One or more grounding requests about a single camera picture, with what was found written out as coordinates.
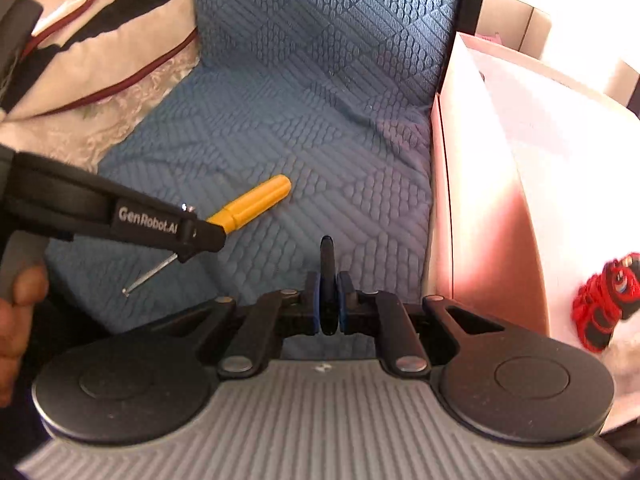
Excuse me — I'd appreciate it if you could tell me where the blue textured chair cover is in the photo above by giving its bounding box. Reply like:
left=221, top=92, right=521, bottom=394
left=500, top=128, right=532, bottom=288
left=47, top=0, right=460, bottom=333

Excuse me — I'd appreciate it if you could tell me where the pink open cardboard box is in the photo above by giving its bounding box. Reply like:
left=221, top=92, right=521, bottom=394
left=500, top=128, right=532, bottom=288
left=422, top=34, right=639, bottom=344

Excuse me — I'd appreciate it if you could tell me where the striped orange black blanket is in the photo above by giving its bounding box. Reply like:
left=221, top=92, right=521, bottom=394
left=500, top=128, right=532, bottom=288
left=1, top=0, right=198, bottom=171

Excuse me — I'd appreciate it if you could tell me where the person left hand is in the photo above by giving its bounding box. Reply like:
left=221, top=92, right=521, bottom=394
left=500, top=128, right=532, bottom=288
left=0, top=263, right=49, bottom=408

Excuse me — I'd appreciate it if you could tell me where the red black dragon figurine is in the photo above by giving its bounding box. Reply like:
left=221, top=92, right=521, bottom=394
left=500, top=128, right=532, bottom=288
left=572, top=252, right=639, bottom=353

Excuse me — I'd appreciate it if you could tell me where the yellow handled screwdriver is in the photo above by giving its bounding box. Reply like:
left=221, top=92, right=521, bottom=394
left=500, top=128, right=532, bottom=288
left=122, top=174, right=292, bottom=297

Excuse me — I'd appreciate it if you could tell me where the black stick device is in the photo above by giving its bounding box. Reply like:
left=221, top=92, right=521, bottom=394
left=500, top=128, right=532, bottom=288
left=319, top=235, right=340, bottom=336

